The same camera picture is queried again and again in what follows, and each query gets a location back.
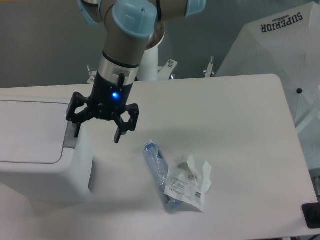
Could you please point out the white trash can body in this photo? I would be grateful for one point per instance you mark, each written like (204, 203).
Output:
(68, 180)

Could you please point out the white pedestal base frame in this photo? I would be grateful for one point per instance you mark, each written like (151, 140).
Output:
(164, 72)

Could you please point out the black device at table edge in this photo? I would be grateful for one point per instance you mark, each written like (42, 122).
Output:
(311, 212)

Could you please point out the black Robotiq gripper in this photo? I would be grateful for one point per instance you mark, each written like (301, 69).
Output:
(112, 97)

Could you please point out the grey trash can push button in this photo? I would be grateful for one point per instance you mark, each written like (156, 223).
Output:
(71, 135)

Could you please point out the crumpled white plastic wrapper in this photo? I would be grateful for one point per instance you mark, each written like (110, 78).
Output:
(189, 180)

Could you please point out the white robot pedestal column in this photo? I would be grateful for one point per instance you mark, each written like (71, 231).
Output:
(148, 69)

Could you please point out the crushed clear plastic bottle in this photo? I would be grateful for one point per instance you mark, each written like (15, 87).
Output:
(158, 169)

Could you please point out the white Superior umbrella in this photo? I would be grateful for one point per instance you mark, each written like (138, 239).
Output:
(286, 44)

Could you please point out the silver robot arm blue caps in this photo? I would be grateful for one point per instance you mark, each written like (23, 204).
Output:
(131, 26)

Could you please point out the white trash can lid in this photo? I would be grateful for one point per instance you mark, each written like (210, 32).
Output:
(32, 132)

